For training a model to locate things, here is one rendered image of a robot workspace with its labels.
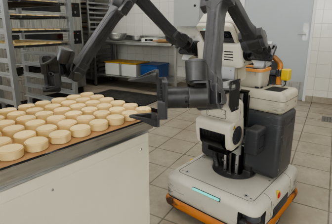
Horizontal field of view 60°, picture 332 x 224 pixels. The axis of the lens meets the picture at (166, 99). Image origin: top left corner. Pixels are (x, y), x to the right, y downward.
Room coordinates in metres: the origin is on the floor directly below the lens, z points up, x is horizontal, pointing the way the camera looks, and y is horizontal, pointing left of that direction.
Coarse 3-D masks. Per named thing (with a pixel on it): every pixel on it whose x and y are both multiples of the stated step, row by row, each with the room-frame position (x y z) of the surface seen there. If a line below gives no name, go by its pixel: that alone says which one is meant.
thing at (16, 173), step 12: (120, 132) 0.80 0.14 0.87; (132, 132) 0.84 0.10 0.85; (84, 144) 0.71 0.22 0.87; (96, 144) 0.74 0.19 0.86; (108, 144) 0.77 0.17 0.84; (48, 156) 0.63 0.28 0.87; (60, 156) 0.65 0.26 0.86; (72, 156) 0.68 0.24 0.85; (12, 168) 0.57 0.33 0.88; (24, 168) 0.58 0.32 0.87; (36, 168) 0.60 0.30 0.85; (48, 168) 0.63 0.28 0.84; (0, 180) 0.55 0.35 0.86; (12, 180) 0.56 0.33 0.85
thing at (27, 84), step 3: (27, 84) 2.41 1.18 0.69; (30, 84) 2.39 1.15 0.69; (33, 84) 2.36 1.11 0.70; (36, 84) 2.34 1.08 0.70; (39, 84) 2.32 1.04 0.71; (33, 87) 2.32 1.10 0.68; (36, 87) 2.32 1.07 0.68; (39, 87) 2.32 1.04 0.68; (63, 90) 2.15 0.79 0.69; (66, 90) 2.13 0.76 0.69; (69, 90) 2.12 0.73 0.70; (72, 90) 2.10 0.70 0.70; (66, 93) 2.10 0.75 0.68; (69, 93) 2.09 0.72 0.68; (72, 93) 2.09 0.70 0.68
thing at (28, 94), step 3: (27, 93) 2.42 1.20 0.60; (30, 93) 2.40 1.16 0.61; (33, 93) 2.37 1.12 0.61; (30, 96) 2.37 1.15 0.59; (33, 96) 2.37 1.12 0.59; (36, 96) 2.35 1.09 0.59; (39, 96) 2.33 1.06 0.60; (42, 96) 2.30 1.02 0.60; (45, 96) 2.28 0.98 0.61; (48, 96) 2.26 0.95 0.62; (42, 99) 2.27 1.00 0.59; (45, 99) 2.27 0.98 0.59; (48, 99) 2.26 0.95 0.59; (51, 99) 2.24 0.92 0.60
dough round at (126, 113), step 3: (123, 111) 0.83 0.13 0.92; (126, 111) 0.83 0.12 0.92; (129, 111) 0.83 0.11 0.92; (132, 111) 0.83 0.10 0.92; (135, 111) 0.83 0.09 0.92; (123, 114) 0.81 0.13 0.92; (126, 114) 0.80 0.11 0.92; (129, 114) 0.80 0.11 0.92; (126, 117) 0.80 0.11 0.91; (126, 120) 0.80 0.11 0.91; (129, 120) 0.80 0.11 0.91; (132, 120) 0.80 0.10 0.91
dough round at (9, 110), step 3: (3, 108) 0.86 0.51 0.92; (6, 108) 0.86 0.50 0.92; (9, 108) 0.86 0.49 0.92; (12, 108) 0.86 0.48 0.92; (15, 108) 0.86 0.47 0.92; (0, 111) 0.83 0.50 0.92; (3, 111) 0.83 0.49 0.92; (6, 111) 0.83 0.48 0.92; (9, 111) 0.84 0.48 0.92; (12, 111) 0.84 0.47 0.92; (0, 114) 0.83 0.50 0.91; (3, 114) 0.83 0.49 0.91; (6, 114) 0.83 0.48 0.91; (6, 117) 0.83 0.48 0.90
